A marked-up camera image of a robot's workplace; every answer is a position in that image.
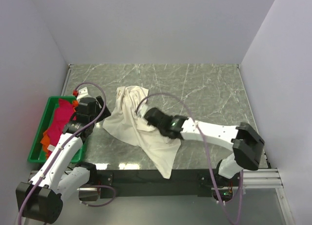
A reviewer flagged white t shirt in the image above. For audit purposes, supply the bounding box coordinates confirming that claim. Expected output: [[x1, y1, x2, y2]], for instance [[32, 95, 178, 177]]
[[103, 86, 181, 179]]

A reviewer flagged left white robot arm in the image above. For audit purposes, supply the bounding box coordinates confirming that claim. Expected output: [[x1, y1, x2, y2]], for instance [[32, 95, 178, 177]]
[[16, 95, 111, 225]]

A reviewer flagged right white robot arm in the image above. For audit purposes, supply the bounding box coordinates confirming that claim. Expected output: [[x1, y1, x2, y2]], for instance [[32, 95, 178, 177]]
[[138, 107, 265, 186]]

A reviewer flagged orange t shirt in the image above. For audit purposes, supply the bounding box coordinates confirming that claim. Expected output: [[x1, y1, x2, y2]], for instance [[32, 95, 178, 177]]
[[40, 99, 78, 152]]

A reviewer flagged black base beam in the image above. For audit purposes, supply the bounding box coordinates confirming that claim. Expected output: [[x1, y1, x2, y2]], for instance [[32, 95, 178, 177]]
[[82, 169, 215, 199]]

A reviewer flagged green plastic bin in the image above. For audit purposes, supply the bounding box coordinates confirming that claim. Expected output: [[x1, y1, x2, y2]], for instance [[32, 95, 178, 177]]
[[28, 96, 78, 163]]

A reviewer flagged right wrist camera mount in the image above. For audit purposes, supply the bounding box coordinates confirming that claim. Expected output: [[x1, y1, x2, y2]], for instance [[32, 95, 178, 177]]
[[136, 104, 149, 118]]

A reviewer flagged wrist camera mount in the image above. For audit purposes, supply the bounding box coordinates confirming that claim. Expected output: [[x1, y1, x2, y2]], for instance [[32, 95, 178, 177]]
[[136, 104, 149, 118], [73, 87, 90, 102]]

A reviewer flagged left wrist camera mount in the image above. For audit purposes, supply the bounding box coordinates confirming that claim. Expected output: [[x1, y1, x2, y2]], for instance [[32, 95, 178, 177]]
[[73, 87, 90, 102]]

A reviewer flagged aluminium frame rail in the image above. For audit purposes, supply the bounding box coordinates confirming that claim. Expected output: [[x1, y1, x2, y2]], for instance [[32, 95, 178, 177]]
[[14, 169, 293, 225]]

